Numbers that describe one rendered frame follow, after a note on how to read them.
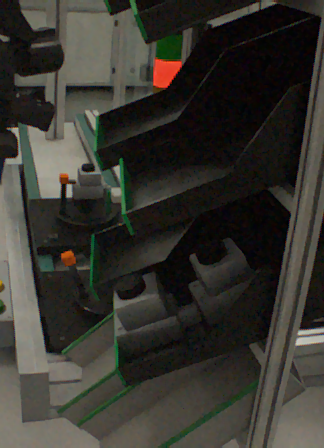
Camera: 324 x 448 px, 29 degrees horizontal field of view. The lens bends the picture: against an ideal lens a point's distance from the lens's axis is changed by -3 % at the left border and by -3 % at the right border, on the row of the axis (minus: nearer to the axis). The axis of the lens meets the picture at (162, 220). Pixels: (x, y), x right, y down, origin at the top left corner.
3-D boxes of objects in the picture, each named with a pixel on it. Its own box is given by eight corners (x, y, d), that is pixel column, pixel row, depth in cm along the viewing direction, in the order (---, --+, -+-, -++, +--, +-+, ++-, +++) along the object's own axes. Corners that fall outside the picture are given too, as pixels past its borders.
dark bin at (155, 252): (97, 304, 73) (70, 251, 70) (98, 249, 84) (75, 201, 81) (330, 217, 70) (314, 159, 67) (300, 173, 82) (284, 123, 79)
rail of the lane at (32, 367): (22, 422, 98) (19, 369, 94) (2, 197, 175) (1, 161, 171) (56, 419, 100) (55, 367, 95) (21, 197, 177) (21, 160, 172)
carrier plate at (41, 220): (36, 255, 130) (36, 245, 129) (29, 206, 150) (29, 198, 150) (150, 249, 136) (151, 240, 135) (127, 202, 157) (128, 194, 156)
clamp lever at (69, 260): (78, 294, 109) (61, 259, 105) (76, 288, 111) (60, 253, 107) (97, 286, 109) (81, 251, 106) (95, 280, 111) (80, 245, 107)
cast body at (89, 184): (74, 200, 137) (74, 169, 134) (71, 192, 141) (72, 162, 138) (112, 198, 139) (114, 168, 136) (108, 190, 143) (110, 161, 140)
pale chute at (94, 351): (81, 431, 81) (56, 413, 79) (83, 368, 93) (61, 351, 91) (253, 308, 74) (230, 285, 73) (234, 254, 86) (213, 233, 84)
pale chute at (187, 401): (99, 530, 68) (71, 510, 66) (101, 440, 80) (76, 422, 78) (307, 390, 61) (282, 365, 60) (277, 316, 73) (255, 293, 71)
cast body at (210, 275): (208, 328, 63) (184, 271, 60) (196, 306, 67) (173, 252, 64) (284, 291, 63) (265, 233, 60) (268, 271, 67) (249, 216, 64)
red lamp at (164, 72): (156, 88, 115) (158, 62, 113) (150, 81, 119) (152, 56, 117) (183, 88, 116) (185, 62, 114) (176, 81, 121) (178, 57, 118)
